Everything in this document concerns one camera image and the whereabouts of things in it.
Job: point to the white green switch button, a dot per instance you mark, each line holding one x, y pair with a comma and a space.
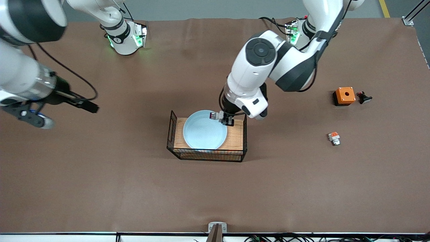
215, 116

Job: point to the aluminium frame profile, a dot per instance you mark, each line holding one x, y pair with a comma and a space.
408, 22

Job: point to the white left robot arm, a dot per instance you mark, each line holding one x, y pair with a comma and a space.
255, 67

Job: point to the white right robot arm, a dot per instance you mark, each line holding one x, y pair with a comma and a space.
20, 77

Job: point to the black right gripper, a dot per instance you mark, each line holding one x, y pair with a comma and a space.
62, 93

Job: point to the white orange switch block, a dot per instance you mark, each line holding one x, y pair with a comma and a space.
334, 137

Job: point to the light blue round plate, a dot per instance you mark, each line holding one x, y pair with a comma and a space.
203, 132

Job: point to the wooden rack board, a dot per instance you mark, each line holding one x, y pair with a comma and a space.
235, 136

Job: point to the orange button box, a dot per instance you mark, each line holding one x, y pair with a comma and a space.
345, 95

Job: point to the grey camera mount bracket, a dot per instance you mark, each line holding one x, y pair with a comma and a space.
216, 232

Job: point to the black red push button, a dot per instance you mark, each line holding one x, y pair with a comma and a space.
363, 98

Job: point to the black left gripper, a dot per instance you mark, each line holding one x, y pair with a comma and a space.
229, 110

